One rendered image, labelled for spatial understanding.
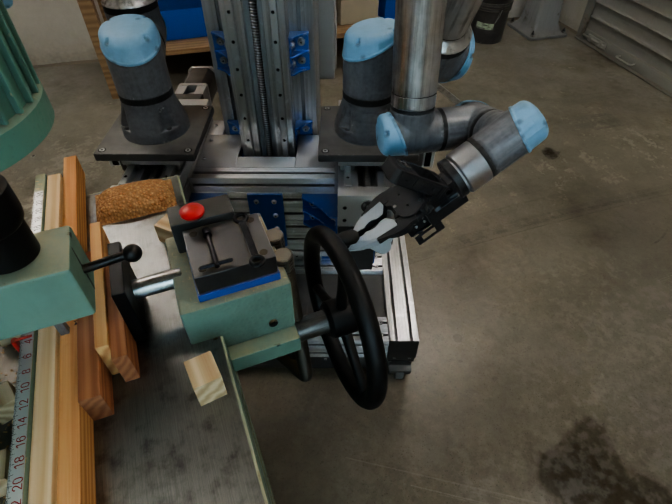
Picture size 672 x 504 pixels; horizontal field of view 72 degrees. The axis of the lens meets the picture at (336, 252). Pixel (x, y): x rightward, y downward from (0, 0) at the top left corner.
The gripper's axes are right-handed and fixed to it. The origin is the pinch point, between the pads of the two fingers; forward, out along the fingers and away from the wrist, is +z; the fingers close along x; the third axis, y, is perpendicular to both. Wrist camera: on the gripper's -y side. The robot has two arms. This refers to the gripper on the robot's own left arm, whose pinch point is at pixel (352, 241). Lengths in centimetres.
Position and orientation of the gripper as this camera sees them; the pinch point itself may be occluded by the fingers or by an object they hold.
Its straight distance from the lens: 77.0
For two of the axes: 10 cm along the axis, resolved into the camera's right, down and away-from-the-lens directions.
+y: 4.7, 4.7, 7.5
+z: -8.0, 5.9, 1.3
